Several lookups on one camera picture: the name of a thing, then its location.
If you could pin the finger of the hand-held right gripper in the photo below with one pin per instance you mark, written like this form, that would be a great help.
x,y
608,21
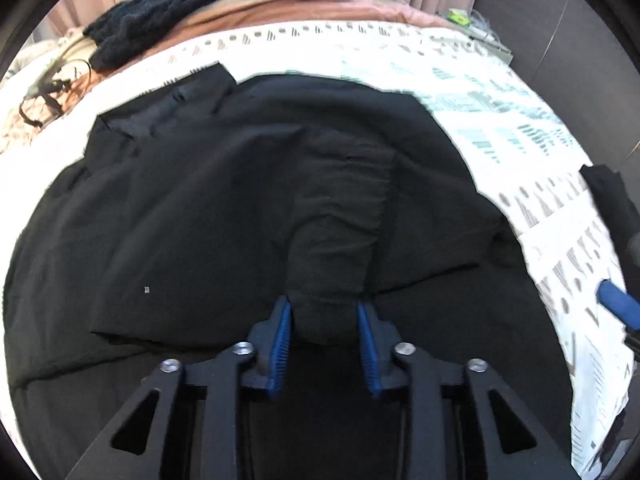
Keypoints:
x,y
616,302

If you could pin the white power strip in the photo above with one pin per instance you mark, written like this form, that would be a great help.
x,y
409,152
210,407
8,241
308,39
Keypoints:
x,y
490,40

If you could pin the large black garment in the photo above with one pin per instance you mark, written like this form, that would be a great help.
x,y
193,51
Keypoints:
x,y
200,210

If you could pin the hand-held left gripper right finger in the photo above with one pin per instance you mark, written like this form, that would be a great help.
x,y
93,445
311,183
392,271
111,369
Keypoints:
x,y
369,355

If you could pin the black knit sweater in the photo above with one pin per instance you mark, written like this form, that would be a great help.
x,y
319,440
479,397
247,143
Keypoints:
x,y
160,15

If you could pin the brown bed sheet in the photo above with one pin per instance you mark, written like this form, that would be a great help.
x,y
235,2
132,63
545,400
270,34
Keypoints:
x,y
300,12

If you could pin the dark cloth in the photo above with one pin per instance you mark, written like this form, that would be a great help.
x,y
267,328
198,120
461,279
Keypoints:
x,y
607,195

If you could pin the cream floral bedding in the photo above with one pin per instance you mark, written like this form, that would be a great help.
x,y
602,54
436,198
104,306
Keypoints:
x,y
30,60

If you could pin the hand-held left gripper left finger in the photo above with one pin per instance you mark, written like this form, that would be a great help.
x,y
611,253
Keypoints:
x,y
277,355

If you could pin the white geometric patterned blanket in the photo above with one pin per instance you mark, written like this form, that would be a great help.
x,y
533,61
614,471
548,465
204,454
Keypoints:
x,y
500,110

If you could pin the green packet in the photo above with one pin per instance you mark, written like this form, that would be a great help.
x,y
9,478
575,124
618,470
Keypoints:
x,y
456,16

